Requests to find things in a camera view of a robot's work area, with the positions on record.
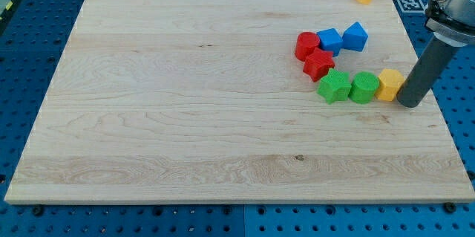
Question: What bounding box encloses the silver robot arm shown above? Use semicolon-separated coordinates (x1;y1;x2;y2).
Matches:
425;0;474;48

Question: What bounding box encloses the blue triangle block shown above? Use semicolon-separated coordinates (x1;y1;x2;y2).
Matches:
342;22;368;52

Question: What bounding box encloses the wooden board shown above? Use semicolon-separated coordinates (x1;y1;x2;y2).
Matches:
5;0;474;205

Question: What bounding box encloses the red star block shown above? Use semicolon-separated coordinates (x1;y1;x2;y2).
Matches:
303;48;335;82

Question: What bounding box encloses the red cylinder block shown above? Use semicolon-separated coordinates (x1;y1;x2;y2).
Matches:
294;31;320;62

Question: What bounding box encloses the green star block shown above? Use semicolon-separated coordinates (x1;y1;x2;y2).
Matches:
317;68;352;104

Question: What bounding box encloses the blue cube block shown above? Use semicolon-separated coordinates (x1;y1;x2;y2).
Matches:
316;28;343;56

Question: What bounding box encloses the green cylinder block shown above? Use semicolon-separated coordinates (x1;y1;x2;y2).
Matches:
348;71;379;104

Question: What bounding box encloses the yellow hexagon block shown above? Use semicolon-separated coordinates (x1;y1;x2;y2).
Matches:
375;68;404;102

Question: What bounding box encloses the white fiducial marker tag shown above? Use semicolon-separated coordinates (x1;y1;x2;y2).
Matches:
396;0;425;13

